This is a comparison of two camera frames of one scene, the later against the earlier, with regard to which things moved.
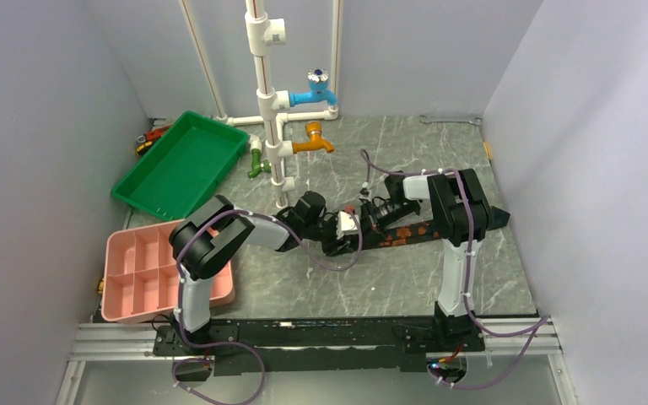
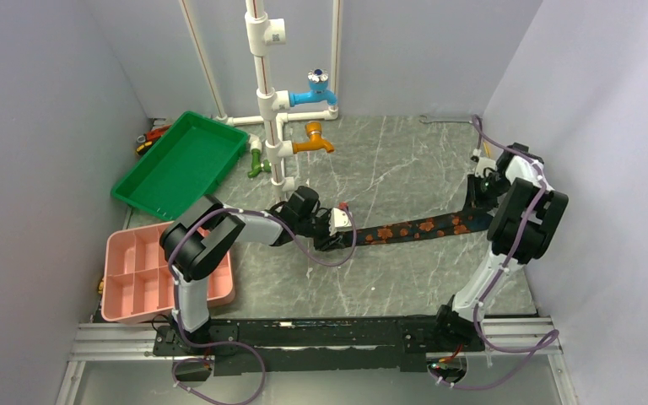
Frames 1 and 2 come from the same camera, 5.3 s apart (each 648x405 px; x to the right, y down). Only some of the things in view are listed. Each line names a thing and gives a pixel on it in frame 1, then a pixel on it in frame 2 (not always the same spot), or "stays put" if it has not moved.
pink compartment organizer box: (141, 276) stays put
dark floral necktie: (423, 230) stays put
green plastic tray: (178, 168) stays put
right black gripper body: (377, 218) → (484, 191)
